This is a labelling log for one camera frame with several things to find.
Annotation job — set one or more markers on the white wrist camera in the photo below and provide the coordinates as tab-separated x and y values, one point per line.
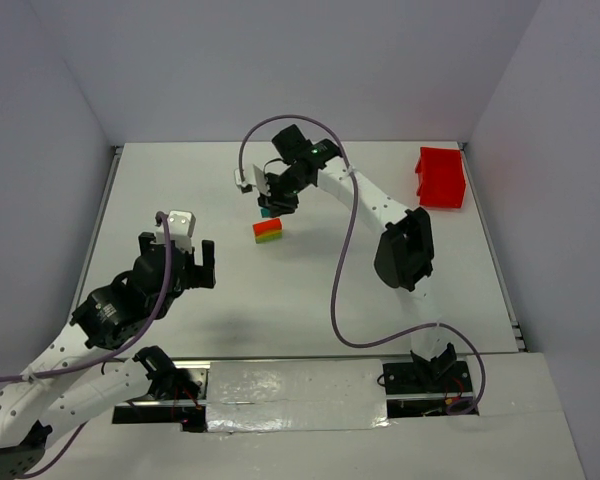
181	226
251	178

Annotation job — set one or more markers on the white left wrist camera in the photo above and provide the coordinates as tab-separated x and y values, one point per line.
181	226

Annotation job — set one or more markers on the red plastic bin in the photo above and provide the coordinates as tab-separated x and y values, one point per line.
441	179

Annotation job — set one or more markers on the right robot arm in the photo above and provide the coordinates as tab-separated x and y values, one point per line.
403	259

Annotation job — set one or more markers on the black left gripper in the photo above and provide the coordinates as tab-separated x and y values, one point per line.
181	257

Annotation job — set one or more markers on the orange arch wood block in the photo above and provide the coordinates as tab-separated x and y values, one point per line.
266	226

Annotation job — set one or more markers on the yellow long wood block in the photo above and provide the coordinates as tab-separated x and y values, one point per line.
265	234

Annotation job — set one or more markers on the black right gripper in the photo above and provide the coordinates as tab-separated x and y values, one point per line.
278	196

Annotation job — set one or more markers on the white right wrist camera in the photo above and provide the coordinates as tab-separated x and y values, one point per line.
251	178

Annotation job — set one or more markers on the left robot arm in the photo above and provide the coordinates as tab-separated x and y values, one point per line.
78	376

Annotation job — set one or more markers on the silver tape sheet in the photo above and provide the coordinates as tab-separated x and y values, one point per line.
281	396

